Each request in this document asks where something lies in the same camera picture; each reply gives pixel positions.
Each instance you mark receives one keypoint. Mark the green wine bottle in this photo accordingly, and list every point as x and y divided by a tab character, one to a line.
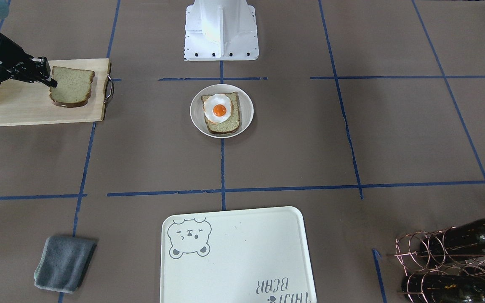
442	288
454	245

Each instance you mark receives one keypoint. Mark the copper wire bottle rack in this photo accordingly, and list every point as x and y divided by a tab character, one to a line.
444	266

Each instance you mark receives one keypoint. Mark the bread slice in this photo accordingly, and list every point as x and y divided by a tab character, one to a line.
74	87
233	123

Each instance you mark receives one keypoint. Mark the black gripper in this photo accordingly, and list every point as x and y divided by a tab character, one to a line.
10	54

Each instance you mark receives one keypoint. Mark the grey folded cloth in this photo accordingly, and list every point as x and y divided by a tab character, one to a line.
64	263

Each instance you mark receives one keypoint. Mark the cream bear tray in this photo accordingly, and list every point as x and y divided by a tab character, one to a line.
240	256

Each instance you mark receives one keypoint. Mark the bread slice under egg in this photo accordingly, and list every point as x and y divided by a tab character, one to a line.
233	123

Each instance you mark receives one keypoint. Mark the green wine bottle middle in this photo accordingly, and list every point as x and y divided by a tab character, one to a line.
454	245

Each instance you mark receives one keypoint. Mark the fried egg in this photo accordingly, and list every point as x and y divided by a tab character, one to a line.
217	108

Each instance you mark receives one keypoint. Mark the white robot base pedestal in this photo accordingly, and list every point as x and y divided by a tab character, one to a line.
220	30

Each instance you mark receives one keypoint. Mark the green wine bottle front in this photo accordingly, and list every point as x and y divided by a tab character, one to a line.
442	288

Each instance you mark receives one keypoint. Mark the wooden cutting board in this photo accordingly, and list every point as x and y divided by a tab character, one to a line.
23	104

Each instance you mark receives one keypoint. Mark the white plate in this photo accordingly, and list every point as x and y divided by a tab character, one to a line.
246	109

